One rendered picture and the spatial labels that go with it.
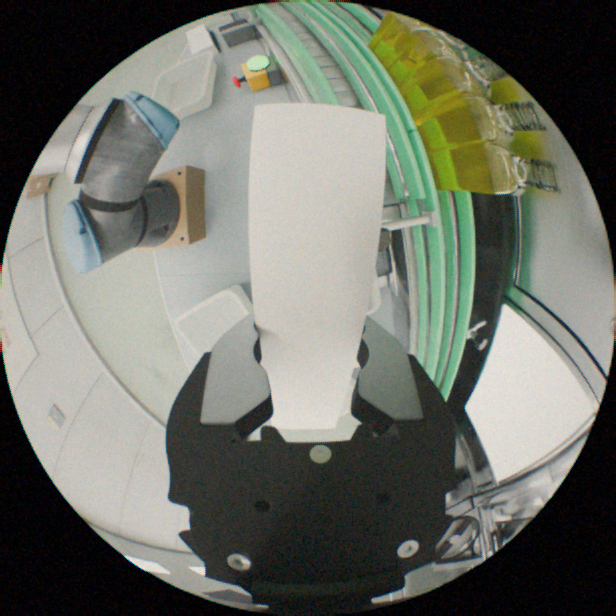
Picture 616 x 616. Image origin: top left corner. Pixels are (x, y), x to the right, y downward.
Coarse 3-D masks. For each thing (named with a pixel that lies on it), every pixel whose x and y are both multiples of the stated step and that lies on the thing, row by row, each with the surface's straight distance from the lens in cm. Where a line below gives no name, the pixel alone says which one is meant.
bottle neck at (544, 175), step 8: (520, 160) 23; (528, 160) 23; (536, 160) 22; (520, 168) 23; (528, 168) 22; (536, 168) 22; (544, 168) 22; (552, 168) 21; (520, 176) 23; (528, 176) 22; (536, 176) 22; (544, 176) 22; (552, 176) 21; (528, 184) 23; (536, 184) 22; (544, 184) 22; (552, 184) 21; (560, 184) 23; (552, 192) 22; (560, 192) 23
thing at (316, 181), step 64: (256, 128) 10; (320, 128) 10; (384, 128) 11; (256, 192) 9; (320, 192) 9; (256, 256) 10; (320, 256) 9; (256, 320) 11; (320, 320) 11; (320, 384) 14
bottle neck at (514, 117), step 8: (512, 104) 24; (520, 104) 23; (528, 104) 23; (504, 112) 24; (512, 112) 23; (520, 112) 23; (528, 112) 23; (536, 112) 25; (504, 120) 24; (512, 120) 24; (520, 120) 23; (528, 120) 23; (536, 120) 22; (512, 128) 24; (520, 128) 24; (528, 128) 24; (536, 128) 23; (544, 128) 23
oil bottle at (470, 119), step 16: (464, 96) 25; (480, 96) 25; (432, 112) 29; (448, 112) 27; (464, 112) 25; (480, 112) 24; (496, 112) 24; (432, 128) 29; (448, 128) 27; (464, 128) 25; (480, 128) 24; (496, 128) 24; (432, 144) 30; (448, 144) 28; (464, 144) 26
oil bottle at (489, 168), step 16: (480, 144) 24; (496, 144) 24; (432, 160) 30; (448, 160) 28; (464, 160) 26; (480, 160) 24; (496, 160) 23; (512, 160) 23; (448, 176) 28; (464, 176) 26; (480, 176) 24; (496, 176) 23; (512, 176) 23; (480, 192) 25; (496, 192) 23; (512, 192) 23
